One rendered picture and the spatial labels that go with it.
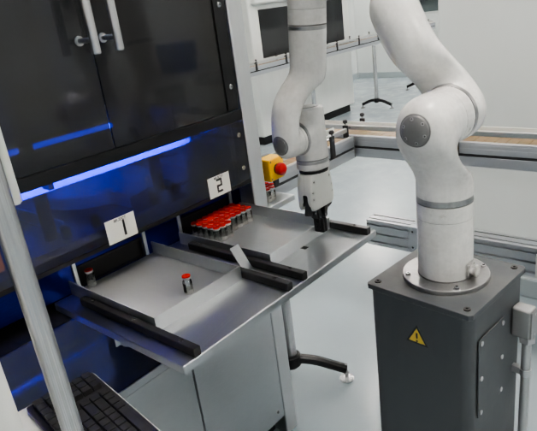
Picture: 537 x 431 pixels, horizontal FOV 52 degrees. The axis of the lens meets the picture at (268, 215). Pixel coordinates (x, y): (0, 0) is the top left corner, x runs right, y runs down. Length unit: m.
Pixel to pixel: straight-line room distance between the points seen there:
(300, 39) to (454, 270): 0.62
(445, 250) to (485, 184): 1.62
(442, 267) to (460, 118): 0.33
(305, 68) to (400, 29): 0.27
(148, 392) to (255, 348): 0.43
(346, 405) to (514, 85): 1.54
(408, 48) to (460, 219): 0.37
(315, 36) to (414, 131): 0.36
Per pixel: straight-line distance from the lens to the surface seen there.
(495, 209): 2.87
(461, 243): 1.24
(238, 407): 1.90
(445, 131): 1.09
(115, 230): 1.39
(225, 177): 1.60
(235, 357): 1.80
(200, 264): 1.42
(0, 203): 0.63
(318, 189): 1.41
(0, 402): 0.70
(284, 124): 1.30
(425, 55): 1.18
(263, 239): 1.53
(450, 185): 1.18
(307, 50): 1.32
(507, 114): 2.72
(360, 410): 2.26
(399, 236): 2.42
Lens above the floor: 1.48
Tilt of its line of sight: 21 degrees down
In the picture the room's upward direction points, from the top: 8 degrees counter-clockwise
